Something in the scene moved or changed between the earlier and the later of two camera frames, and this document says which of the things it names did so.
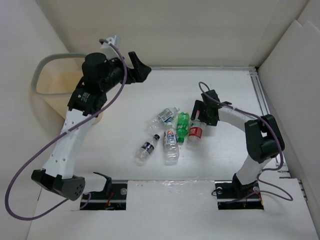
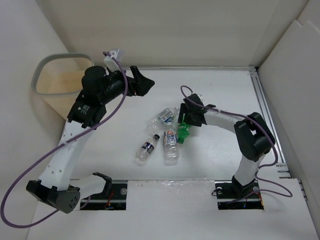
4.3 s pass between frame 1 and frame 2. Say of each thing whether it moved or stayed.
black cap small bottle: stayed
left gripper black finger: moved
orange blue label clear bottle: stayed
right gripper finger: moved
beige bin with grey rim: stayed
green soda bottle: stayed
